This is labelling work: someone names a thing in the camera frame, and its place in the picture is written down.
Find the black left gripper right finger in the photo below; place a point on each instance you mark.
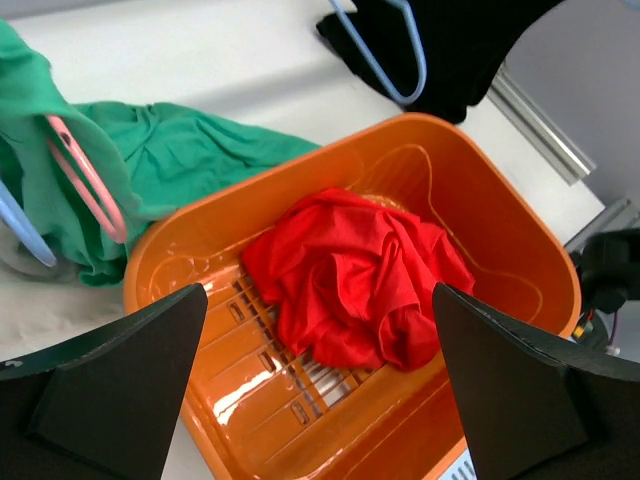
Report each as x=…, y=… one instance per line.
x=532, y=404

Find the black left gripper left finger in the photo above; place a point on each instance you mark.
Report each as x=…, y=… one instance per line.
x=104, y=404

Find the red tank top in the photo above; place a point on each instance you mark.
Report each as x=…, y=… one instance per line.
x=353, y=281

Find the black tank top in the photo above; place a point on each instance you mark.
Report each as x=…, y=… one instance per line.
x=464, y=41

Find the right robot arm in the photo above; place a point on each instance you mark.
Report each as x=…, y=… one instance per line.
x=608, y=272

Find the green tank top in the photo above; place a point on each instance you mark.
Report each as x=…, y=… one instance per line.
x=154, y=159

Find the orange plastic basket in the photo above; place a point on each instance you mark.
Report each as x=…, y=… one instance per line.
x=255, y=410

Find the aluminium frame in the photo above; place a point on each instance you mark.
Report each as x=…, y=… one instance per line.
x=564, y=156

